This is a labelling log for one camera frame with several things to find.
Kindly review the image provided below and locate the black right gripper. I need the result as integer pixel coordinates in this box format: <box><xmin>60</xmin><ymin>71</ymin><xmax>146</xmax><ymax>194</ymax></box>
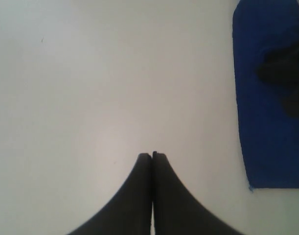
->
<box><xmin>256</xmin><ymin>41</ymin><xmax>299</xmax><ymax>118</ymax></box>

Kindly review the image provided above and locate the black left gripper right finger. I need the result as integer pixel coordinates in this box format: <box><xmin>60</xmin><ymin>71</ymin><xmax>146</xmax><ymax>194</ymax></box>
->
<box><xmin>152</xmin><ymin>152</ymin><xmax>240</xmax><ymax>235</ymax></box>

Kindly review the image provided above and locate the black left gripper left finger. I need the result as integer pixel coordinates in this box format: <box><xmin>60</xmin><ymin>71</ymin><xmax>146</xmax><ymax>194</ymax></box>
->
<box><xmin>71</xmin><ymin>153</ymin><xmax>152</xmax><ymax>235</ymax></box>

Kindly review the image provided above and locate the blue towel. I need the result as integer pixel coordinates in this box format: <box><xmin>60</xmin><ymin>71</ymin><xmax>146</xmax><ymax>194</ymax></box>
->
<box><xmin>232</xmin><ymin>0</ymin><xmax>299</xmax><ymax>188</ymax></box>

